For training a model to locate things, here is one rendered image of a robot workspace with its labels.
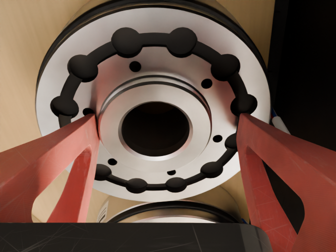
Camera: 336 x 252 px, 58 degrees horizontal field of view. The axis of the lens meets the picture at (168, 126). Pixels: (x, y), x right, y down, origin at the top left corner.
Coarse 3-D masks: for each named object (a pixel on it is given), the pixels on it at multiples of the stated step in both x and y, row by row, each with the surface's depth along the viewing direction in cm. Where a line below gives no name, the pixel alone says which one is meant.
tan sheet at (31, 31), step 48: (0, 0) 13; (48, 0) 13; (240, 0) 13; (0, 48) 14; (48, 48) 14; (0, 96) 16; (0, 144) 17; (48, 192) 20; (96, 192) 20; (240, 192) 21
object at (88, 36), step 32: (96, 32) 11; (128, 32) 11; (160, 32) 11; (192, 32) 11; (224, 32) 11; (64, 64) 11; (96, 64) 12; (128, 64) 11; (160, 64) 12; (192, 64) 12; (224, 64) 12; (256, 64) 12; (64, 96) 13; (96, 96) 12; (224, 96) 12; (256, 96) 13; (224, 128) 13; (224, 160) 15; (128, 192) 16; (160, 192) 16; (192, 192) 16
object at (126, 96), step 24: (120, 96) 12; (144, 96) 12; (168, 96) 12; (192, 96) 12; (120, 120) 12; (192, 120) 12; (120, 144) 13; (192, 144) 13; (144, 168) 14; (168, 168) 14
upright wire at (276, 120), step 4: (272, 108) 14; (272, 112) 14; (272, 116) 14; (276, 116) 14; (272, 120) 14; (276, 120) 13; (280, 120) 13; (276, 124) 13; (280, 124) 13; (284, 124) 13; (280, 128) 13; (284, 128) 13; (288, 132) 13
